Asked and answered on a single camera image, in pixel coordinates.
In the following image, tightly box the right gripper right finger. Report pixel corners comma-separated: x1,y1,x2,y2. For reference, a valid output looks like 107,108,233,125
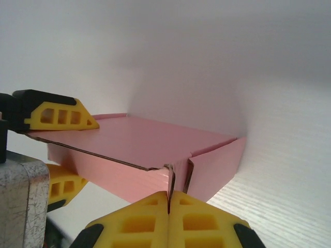
168,190,260,248

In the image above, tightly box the pink paper box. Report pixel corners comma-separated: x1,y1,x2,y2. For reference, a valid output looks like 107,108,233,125
25,112,248,205

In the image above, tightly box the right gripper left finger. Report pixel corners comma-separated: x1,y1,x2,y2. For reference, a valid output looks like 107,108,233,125
73,191,170,248

